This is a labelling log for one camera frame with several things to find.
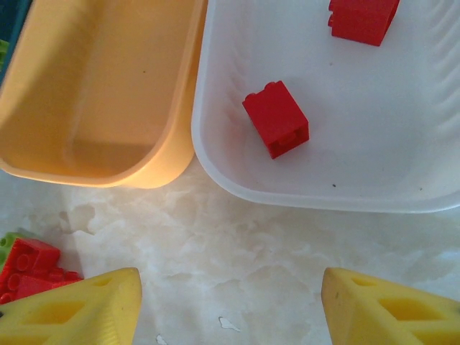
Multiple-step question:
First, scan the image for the green lego brick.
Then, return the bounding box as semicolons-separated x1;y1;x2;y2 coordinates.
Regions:
0;39;10;73
0;231;22;267

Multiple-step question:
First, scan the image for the white plastic container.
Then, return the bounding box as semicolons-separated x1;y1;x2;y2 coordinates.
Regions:
191;0;460;213

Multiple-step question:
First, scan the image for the red lego brick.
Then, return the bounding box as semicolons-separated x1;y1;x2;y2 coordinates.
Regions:
241;80;310;160
327;0;400;47
0;267;84;305
9;237;61;274

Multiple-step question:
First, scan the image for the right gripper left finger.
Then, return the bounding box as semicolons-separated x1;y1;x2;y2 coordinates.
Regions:
0;267;143;345

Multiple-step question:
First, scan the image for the teal plastic container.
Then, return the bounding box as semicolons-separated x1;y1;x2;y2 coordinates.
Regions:
0;0;32;89

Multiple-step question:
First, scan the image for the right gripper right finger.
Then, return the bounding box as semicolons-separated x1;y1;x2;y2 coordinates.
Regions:
321;267;460;345

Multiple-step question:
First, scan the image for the orange plastic container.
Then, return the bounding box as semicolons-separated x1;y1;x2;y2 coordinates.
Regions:
0;0;209;190

